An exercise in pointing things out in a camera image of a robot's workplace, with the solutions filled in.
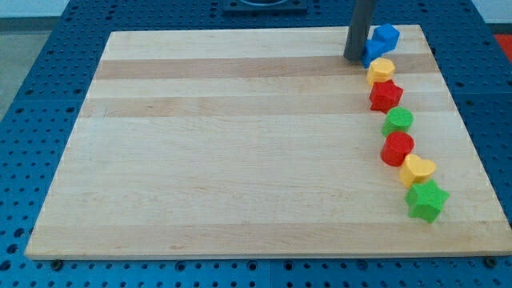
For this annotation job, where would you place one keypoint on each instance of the yellow hexagon block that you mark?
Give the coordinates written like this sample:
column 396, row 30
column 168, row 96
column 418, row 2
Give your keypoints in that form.
column 380, row 70

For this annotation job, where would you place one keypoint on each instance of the green cylinder block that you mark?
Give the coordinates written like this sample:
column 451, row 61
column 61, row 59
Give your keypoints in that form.
column 397, row 119

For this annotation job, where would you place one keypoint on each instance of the wooden board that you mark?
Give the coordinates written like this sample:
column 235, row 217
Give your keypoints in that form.
column 258, row 143

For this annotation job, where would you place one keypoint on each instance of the blue triangle block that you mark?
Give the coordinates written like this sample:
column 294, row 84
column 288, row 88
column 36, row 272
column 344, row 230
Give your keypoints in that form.
column 372, row 50

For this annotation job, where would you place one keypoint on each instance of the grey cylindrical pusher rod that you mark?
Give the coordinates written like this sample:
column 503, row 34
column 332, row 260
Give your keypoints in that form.
column 360, row 23

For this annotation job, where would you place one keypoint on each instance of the yellow heart block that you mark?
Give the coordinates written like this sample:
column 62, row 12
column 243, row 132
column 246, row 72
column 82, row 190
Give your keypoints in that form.
column 415, row 169

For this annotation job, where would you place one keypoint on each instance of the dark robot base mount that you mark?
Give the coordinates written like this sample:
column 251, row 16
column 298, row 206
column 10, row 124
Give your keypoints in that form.
column 257, row 6

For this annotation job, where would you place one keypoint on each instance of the green star block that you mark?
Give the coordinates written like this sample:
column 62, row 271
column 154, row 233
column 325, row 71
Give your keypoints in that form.
column 426, row 200

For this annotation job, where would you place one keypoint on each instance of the blue cube block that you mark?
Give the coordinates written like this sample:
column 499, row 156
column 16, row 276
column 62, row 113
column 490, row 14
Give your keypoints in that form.
column 387, row 35

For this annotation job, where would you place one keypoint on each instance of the red star block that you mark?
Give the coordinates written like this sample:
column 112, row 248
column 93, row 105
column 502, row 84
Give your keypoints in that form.
column 385, row 95

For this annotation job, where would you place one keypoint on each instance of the red cylinder block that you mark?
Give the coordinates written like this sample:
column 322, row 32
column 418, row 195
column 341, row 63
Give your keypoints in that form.
column 396, row 147

